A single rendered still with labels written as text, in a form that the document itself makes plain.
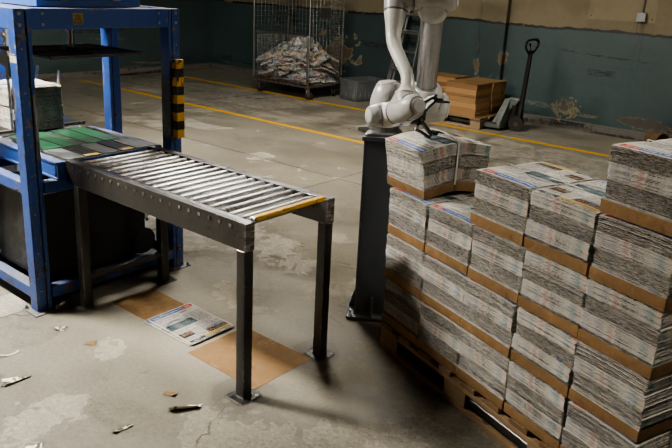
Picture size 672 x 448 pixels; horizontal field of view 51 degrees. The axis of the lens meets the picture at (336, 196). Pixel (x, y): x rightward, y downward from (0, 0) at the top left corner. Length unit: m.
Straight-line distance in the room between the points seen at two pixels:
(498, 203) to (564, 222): 0.32
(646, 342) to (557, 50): 7.77
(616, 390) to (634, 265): 0.43
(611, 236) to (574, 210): 0.17
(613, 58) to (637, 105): 0.66
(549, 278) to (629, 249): 0.37
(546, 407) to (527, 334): 0.27
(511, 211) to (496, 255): 0.20
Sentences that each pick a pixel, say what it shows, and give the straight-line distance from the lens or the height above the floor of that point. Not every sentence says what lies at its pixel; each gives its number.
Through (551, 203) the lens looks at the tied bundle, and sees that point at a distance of 2.55.
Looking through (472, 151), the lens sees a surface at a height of 1.03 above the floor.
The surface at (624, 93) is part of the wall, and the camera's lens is 9.66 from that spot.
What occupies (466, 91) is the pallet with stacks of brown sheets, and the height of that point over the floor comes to 0.46.
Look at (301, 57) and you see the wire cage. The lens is 10.69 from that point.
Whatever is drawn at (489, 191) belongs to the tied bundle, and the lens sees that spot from 2.77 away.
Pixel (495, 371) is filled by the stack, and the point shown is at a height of 0.29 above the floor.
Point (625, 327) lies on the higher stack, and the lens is 2.45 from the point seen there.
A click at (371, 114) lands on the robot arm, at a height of 1.21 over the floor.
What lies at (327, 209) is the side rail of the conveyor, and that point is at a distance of 3.16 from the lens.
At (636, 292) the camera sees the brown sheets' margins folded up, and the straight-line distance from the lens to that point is 2.38.
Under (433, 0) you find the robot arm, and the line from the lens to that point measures 3.18.
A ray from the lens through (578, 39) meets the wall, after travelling 9.83.
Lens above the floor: 1.73
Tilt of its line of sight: 17 degrees down
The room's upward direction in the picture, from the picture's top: 3 degrees clockwise
